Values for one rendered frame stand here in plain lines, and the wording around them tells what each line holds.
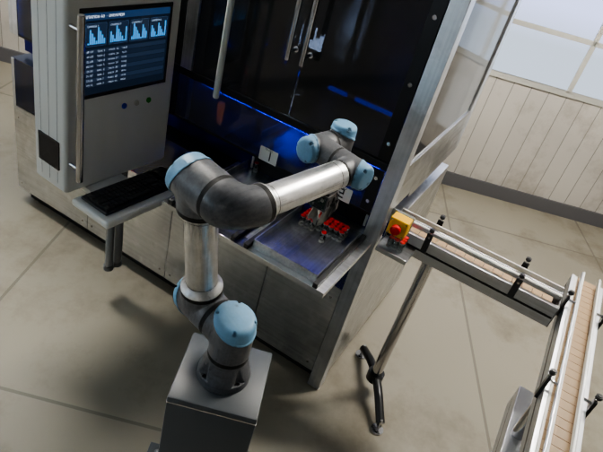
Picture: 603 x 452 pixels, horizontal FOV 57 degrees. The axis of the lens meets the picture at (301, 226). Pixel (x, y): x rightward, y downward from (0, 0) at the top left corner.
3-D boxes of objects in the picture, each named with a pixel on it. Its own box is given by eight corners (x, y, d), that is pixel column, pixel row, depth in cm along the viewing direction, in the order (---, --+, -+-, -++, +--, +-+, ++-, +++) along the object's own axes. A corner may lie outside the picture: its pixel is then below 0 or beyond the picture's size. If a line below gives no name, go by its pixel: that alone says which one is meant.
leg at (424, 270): (368, 369, 269) (424, 247, 227) (384, 379, 267) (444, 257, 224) (361, 380, 262) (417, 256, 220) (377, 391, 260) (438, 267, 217)
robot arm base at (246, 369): (243, 401, 152) (249, 378, 146) (189, 386, 151) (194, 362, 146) (254, 360, 164) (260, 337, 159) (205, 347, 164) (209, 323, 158)
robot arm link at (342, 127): (325, 119, 155) (345, 115, 160) (315, 153, 161) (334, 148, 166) (345, 132, 151) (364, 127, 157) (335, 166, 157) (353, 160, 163)
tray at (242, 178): (247, 166, 239) (249, 159, 237) (297, 192, 231) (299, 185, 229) (196, 193, 213) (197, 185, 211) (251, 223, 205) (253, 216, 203)
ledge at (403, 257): (388, 235, 225) (389, 230, 224) (416, 249, 221) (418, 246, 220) (374, 249, 214) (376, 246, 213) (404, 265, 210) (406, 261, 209)
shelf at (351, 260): (237, 165, 242) (238, 160, 241) (378, 239, 221) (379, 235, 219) (161, 204, 204) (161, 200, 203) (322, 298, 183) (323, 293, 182)
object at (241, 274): (141, 150, 401) (152, 29, 353) (394, 288, 339) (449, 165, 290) (18, 198, 324) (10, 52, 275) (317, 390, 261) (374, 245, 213)
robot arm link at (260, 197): (234, 212, 111) (382, 157, 142) (202, 186, 116) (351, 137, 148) (228, 256, 118) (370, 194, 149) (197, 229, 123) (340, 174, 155)
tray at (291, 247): (300, 211, 220) (301, 204, 218) (356, 241, 212) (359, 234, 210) (251, 247, 193) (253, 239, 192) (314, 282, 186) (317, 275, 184)
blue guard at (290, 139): (19, 33, 267) (17, -6, 257) (371, 212, 209) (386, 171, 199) (18, 33, 267) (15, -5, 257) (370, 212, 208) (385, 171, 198)
